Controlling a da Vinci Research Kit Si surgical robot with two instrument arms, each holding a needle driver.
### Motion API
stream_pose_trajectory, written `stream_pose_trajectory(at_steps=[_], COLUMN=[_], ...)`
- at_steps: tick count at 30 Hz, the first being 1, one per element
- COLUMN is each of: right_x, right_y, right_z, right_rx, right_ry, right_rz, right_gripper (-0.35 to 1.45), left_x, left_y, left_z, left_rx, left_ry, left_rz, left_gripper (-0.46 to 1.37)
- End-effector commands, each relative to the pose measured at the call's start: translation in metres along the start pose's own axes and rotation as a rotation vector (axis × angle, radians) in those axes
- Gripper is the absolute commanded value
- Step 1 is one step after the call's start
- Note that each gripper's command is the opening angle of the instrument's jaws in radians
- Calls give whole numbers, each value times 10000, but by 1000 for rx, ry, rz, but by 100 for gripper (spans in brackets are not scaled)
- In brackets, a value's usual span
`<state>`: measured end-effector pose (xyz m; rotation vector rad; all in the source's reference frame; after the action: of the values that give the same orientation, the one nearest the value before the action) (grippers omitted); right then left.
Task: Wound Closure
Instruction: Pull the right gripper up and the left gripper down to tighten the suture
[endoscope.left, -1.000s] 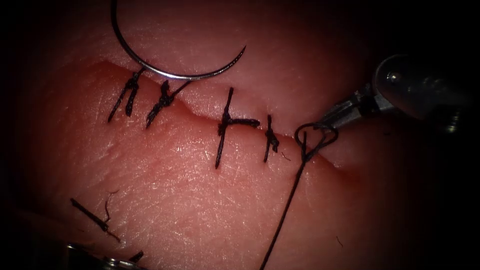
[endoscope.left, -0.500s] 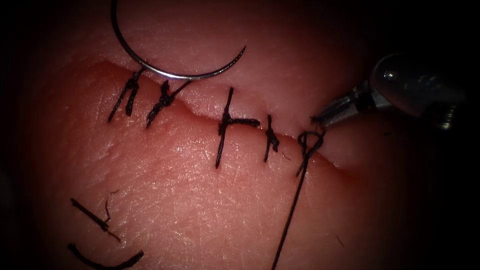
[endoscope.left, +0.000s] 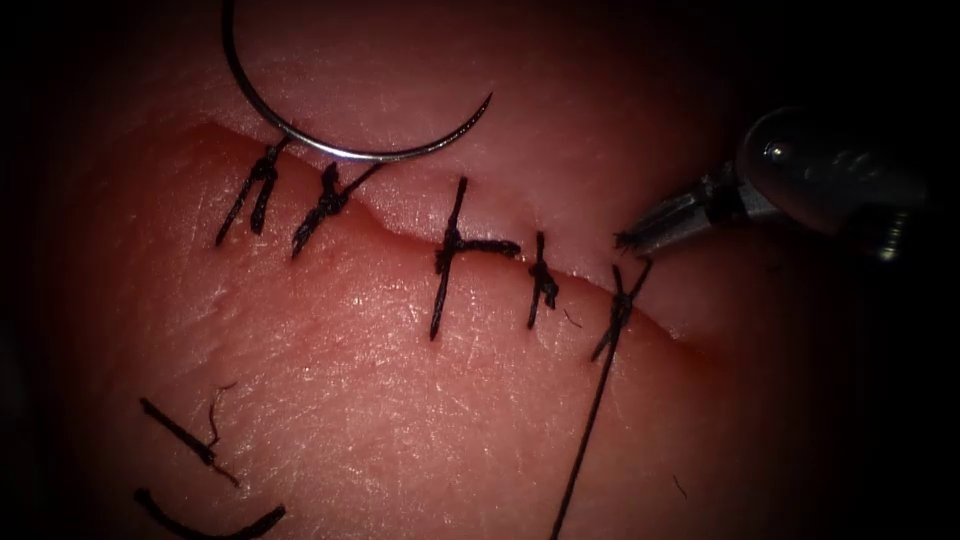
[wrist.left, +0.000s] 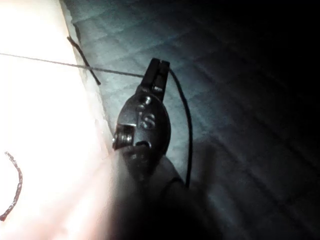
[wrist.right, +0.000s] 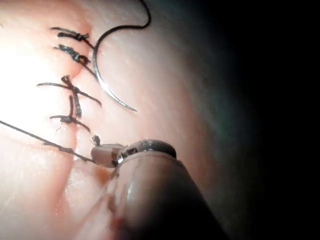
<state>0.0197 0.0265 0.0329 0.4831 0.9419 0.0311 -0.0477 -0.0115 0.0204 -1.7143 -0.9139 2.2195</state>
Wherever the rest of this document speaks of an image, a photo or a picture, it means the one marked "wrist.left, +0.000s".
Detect left arm needle driver jaw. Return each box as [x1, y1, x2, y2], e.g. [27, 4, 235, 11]
[140, 57, 161, 90]
[153, 60, 171, 93]

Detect left arm needle driver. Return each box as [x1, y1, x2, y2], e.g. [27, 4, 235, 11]
[112, 84, 173, 159]

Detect straight cut-off black thread piece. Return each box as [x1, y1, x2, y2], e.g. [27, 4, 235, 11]
[66, 36, 102, 86]

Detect blue-green cloth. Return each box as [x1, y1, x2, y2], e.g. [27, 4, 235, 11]
[59, 0, 320, 240]

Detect tissue pad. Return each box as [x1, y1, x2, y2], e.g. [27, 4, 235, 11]
[0, 0, 121, 240]

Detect curved cut-off black thread piece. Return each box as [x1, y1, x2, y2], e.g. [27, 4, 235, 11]
[0, 150, 24, 222]

